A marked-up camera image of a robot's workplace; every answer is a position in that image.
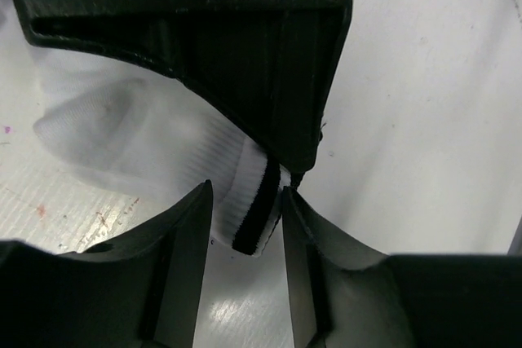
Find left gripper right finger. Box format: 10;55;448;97
282;187;521;347

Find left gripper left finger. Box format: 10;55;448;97
1;182;213;347

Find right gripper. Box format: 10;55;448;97
13;0;353;173

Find white sock black stripes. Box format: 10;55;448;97
30;47;290;257

